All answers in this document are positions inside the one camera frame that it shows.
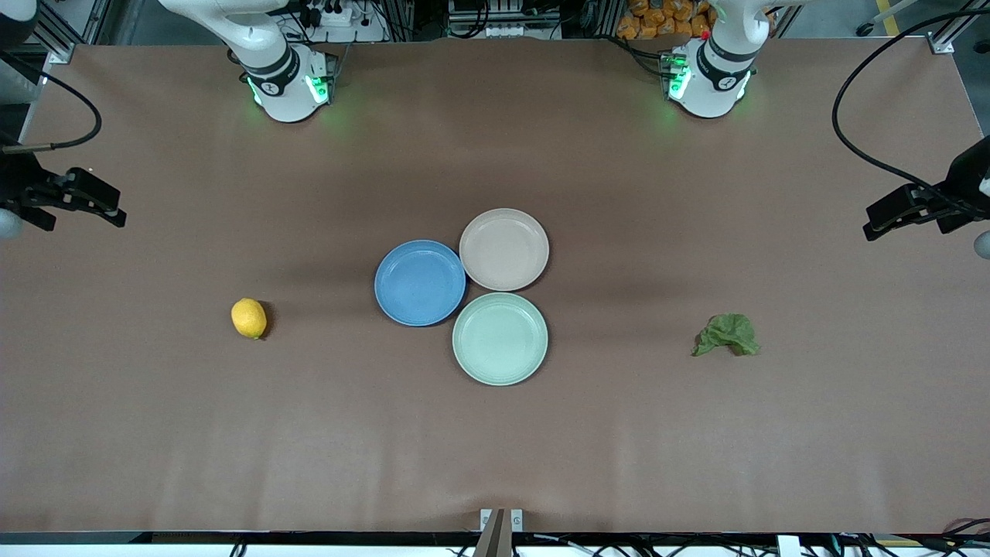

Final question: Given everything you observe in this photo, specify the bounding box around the yellow lemon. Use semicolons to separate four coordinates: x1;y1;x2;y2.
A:
230;298;268;340

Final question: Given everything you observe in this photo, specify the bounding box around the green lettuce leaf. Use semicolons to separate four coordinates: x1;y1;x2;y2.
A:
691;313;762;357

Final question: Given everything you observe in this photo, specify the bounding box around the white power strip with plugs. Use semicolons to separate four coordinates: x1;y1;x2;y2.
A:
297;0;355;29

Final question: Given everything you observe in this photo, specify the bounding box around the bag of orange items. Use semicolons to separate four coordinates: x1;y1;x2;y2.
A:
616;0;716;41

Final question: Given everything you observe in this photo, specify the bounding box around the blue plate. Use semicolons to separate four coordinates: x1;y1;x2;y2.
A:
374;239;468;327

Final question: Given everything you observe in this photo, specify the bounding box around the beige plate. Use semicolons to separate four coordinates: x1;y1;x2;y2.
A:
459;208;551;292

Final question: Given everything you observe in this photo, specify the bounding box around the light green plate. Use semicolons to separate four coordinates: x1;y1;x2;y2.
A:
452;292;549;387

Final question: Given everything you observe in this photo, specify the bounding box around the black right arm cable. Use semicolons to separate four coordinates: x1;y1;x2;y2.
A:
0;48;103;153

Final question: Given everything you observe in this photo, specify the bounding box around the metal table edge bracket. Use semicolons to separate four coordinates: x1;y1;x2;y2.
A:
473;508;524;557

